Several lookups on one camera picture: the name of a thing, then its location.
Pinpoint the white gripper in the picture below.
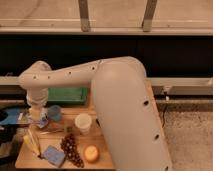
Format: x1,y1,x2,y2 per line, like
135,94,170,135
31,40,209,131
26,88,48,120

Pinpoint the light blue towel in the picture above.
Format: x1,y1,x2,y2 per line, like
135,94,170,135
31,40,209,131
36,105,62,128

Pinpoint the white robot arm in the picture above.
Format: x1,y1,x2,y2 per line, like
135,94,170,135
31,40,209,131
18,57,173,171

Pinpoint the white plastic cup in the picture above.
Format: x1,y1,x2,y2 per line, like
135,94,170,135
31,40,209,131
74,113,92,133

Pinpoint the blue object at left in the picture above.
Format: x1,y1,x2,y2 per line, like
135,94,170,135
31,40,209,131
0,108,22,125

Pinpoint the yellow banana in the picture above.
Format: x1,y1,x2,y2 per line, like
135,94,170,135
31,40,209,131
23,129,41,157

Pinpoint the metal spoon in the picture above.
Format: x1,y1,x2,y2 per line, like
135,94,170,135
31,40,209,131
40,127,72,135

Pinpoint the green plastic tray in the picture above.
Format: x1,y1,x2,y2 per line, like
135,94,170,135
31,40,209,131
48,88,88,104

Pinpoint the dark red grape bunch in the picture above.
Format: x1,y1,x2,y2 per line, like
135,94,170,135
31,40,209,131
60,134,84,168

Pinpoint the blue sponge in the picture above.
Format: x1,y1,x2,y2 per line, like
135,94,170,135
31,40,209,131
42,146,65,167

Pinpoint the yellow round fruit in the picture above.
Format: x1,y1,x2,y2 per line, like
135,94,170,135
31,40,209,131
84,145,99,163

